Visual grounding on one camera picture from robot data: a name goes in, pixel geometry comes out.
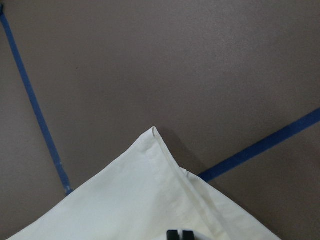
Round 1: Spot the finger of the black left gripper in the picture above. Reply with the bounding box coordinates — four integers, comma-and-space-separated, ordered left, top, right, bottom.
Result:
166, 229, 179, 240
181, 230, 194, 240

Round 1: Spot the cream long-sleeve shirt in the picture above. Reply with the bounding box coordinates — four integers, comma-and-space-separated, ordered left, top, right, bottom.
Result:
13, 127, 277, 240

